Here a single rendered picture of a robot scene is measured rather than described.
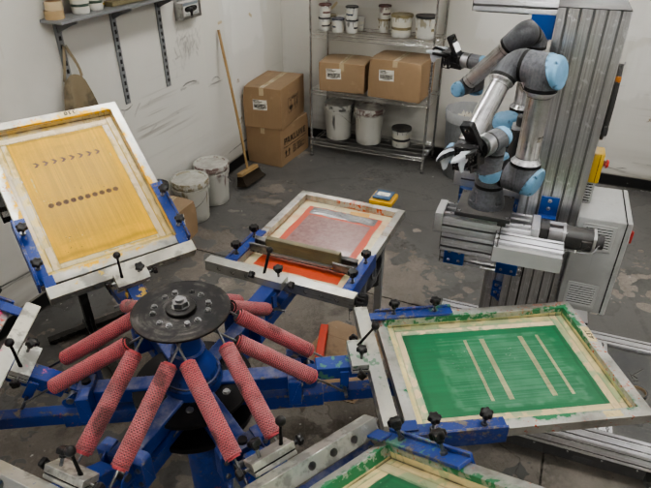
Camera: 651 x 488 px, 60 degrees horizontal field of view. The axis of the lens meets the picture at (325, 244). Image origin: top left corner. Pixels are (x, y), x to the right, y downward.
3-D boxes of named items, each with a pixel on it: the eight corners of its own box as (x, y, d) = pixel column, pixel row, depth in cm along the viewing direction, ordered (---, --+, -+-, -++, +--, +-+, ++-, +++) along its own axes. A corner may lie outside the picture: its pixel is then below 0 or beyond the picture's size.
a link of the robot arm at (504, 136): (511, 150, 198) (516, 127, 194) (495, 159, 192) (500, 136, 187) (492, 144, 203) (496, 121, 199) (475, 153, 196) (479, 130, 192)
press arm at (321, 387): (540, 374, 209) (542, 362, 206) (546, 385, 204) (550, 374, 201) (199, 403, 197) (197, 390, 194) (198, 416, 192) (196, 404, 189)
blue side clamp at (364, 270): (365, 264, 257) (365, 252, 254) (375, 267, 256) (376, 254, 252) (340, 302, 234) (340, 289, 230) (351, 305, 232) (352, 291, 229)
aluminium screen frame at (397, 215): (302, 196, 313) (302, 190, 311) (404, 217, 293) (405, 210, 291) (226, 270, 252) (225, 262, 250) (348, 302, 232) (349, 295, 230)
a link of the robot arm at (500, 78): (500, 37, 207) (437, 154, 206) (528, 42, 201) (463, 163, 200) (509, 55, 217) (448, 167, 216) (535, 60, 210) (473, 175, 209)
